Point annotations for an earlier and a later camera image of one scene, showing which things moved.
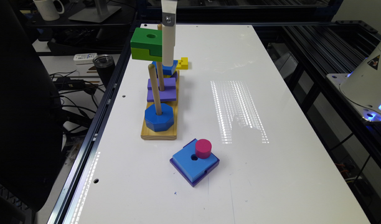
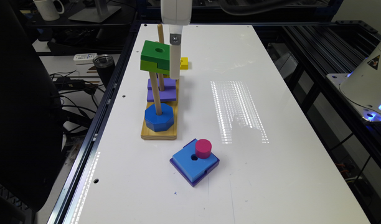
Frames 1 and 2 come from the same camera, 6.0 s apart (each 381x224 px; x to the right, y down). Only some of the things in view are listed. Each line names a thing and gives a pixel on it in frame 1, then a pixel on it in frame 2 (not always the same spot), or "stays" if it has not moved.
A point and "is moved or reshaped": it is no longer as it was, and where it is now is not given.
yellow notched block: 183,63 stays
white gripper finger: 169,20 -> 176,14
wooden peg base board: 147,134 stays
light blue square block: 192,165 stays
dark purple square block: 192,182 stays
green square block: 146,44 is moved or reshaped
